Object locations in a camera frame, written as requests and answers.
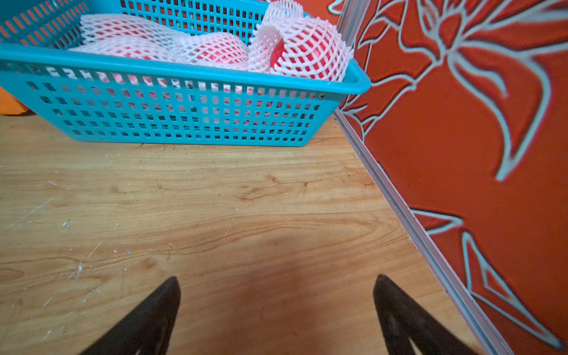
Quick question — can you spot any orange plastic tool case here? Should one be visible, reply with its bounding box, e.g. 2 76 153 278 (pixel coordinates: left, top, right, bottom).
0 88 29 115

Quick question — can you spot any netted apple front left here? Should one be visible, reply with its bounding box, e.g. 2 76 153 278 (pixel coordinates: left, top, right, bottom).
70 36 188 64

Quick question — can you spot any netted apple back left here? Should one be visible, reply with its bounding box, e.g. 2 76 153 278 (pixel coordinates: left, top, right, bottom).
80 14 183 46

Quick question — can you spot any netted apple upright right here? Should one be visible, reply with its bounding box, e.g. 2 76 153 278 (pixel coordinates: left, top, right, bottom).
247 1 354 82

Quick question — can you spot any teal basket with netted apples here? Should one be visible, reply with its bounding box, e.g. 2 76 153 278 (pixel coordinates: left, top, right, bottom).
1 1 371 146

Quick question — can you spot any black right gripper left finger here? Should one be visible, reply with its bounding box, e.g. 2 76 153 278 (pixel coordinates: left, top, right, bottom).
82 277 180 354

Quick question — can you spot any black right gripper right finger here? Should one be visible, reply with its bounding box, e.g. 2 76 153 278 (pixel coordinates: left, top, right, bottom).
373 275 474 354

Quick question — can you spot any netted apple middle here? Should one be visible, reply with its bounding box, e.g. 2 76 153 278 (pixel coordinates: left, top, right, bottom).
172 33 249 71

